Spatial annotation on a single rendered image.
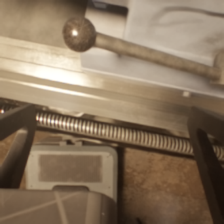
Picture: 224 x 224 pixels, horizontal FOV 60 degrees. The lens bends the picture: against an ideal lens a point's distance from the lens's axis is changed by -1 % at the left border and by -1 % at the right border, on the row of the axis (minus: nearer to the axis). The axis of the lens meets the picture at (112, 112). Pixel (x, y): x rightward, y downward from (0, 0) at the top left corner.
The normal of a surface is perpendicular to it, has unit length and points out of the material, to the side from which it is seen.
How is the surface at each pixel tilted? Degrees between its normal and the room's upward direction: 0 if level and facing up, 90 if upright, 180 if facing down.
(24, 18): 11
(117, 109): 36
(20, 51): 0
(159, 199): 0
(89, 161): 0
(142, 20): 76
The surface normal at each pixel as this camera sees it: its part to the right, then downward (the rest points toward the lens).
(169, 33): -0.18, 0.96
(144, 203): 0.00, 0.09
